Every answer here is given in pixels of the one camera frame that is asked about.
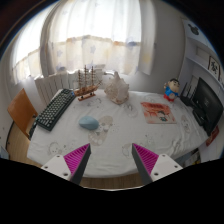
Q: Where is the black keyboard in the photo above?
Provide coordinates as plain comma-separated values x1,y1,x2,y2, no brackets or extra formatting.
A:
36,89,76,131

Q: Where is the wooden chair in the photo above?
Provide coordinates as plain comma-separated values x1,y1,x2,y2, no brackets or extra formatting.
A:
7,89,38,138

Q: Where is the wooden model sailing ship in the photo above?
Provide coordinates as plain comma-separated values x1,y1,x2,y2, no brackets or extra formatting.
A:
74,68,102,101

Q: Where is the white wall shelf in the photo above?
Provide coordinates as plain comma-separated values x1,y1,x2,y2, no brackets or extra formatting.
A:
179,20,224,103

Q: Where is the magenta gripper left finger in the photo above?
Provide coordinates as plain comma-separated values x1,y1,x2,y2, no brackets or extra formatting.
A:
42,144,91,185

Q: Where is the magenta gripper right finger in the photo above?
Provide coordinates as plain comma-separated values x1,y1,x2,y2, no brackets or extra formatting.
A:
132,143,182,185

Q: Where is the white patterned tablecloth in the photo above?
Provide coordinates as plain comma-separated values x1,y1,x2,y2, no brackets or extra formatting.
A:
27,90,207,178

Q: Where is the sheer white curtain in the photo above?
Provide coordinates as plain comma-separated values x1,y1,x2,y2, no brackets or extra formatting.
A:
10,0,157,84

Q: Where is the cartoon boy figurine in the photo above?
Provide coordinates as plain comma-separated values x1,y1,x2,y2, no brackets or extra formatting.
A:
164,78,180,102

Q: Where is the white radiator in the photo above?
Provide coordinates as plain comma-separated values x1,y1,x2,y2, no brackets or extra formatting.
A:
35,69,114,105

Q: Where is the framed calligraphy picture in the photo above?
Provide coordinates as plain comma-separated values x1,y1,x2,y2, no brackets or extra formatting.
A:
208,56,220,79

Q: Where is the black monitor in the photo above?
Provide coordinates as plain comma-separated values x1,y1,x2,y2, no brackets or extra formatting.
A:
192,78,223,136

